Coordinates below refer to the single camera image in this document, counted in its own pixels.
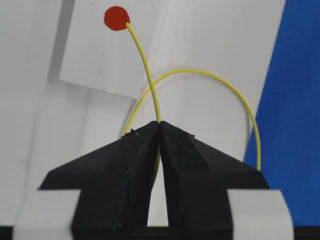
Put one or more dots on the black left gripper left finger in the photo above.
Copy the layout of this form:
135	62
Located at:
115	183

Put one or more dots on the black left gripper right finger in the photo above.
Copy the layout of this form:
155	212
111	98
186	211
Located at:
196	179

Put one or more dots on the blue table cloth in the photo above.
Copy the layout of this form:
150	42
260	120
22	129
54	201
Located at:
288	113

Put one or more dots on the large white foam board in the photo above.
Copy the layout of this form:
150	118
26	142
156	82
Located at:
45	122

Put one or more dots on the small raised white board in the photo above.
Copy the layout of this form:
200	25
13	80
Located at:
88	53

